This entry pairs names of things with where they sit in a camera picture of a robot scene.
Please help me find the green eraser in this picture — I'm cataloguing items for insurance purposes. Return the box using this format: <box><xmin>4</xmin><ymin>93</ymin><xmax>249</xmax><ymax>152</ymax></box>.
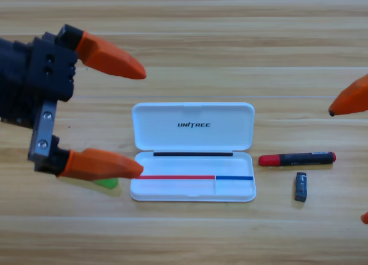
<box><xmin>93</xmin><ymin>177</ymin><xmax>119</xmax><ymax>190</ymax></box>

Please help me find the white Unitree pencil case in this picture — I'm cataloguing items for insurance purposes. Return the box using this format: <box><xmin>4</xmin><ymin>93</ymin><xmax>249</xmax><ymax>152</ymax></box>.
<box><xmin>129</xmin><ymin>102</ymin><xmax>256</xmax><ymax>202</ymax></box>

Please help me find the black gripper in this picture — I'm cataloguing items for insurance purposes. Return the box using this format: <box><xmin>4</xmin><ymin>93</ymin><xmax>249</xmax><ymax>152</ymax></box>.
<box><xmin>0</xmin><ymin>24</ymin><xmax>147</xmax><ymax>173</ymax></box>

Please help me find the black eraser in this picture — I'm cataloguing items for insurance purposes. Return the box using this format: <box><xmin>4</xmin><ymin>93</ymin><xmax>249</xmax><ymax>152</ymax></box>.
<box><xmin>294</xmin><ymin>171</ymin><xmax>308</xmax><ymax>203</ymax></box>

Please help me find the red and black marker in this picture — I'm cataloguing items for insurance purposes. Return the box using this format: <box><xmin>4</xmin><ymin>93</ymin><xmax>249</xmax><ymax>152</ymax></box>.
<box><xmin>258</xmin><ymin>151</ymin><xmax>336</xmax><ymax>167</ymax></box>

